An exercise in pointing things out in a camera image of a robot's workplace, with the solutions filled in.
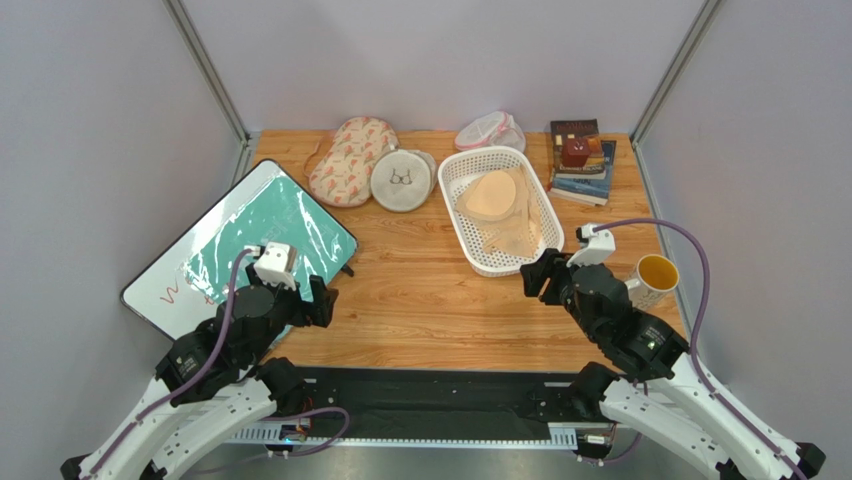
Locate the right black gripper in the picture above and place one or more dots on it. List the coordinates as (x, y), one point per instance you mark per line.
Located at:
(554, 281)

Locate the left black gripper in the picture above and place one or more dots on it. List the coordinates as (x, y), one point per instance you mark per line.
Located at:
(320, 309)

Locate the round white mesh laundry bag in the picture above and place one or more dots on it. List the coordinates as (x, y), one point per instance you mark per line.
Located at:
(402, 180)

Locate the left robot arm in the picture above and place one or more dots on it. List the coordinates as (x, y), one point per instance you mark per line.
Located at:
(211, 384)

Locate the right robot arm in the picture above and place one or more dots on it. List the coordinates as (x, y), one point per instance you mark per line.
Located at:
(657, 387)

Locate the beige bra in basket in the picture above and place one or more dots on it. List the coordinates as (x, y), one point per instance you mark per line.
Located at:
(502, 207)

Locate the pink-trimmed mesh bag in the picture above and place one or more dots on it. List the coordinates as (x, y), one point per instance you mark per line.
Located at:
(498, 128)

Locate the white perforated plastic basket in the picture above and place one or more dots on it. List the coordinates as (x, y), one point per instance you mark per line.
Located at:
(458, 171)

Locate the stack of books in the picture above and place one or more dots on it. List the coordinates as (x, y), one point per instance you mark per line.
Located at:
(588, 185)

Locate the whiteboard with green sheet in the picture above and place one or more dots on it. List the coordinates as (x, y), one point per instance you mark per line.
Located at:
(189, 280)

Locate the white mug yellow inside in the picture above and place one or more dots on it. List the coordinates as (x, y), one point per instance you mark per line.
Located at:
(653, 277)

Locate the dark red cube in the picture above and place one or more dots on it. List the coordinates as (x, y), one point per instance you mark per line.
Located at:
(575, 152)

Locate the floral fabric pouch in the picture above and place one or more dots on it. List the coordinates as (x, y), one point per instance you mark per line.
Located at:
(342, 176)

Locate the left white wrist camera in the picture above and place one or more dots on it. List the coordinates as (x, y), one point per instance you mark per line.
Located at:
(274, 267)

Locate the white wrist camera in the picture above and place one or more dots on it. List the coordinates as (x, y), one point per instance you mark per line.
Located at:
(274, 267)
(597, 244)

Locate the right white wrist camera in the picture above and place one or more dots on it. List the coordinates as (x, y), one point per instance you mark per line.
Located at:
(597, 244)

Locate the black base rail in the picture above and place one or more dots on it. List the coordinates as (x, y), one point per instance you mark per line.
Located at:
(437, 409)

